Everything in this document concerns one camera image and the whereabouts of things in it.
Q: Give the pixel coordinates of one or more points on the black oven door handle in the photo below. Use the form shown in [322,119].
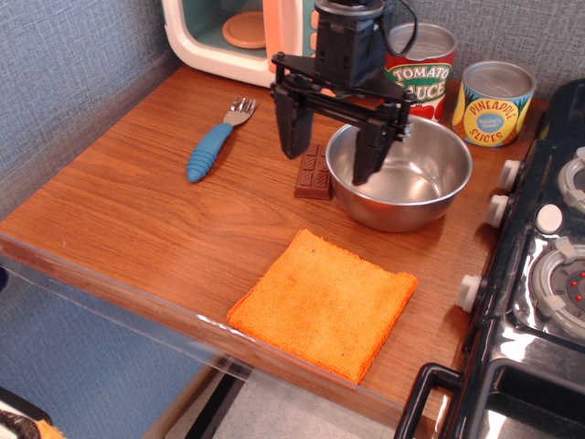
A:
[430,376]

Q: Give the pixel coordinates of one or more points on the toy microwave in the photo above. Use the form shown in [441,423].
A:
[236,39]

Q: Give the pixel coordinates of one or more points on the orange cloth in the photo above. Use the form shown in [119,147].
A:
[324,305]

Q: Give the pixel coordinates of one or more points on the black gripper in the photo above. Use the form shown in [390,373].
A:
[344,79]

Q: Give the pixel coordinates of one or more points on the pineapple slices can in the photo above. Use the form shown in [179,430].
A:
[492,103]

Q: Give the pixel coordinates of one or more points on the white round stove button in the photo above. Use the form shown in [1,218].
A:
[549,219]

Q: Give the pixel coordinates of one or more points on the white stove knob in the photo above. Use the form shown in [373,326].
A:
[508,174]
[468,290]
[496,210]

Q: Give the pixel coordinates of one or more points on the blue handled fork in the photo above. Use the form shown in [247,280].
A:
[205,154]

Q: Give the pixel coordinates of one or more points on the black toy stove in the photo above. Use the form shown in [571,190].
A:
[523,373]

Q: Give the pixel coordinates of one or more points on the tomato sauce can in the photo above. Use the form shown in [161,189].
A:
[422,64]

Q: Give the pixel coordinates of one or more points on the metal pot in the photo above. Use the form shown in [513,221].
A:
[416,184]

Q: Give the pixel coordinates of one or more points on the chocolate bar toy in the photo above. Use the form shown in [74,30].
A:
[314,180]

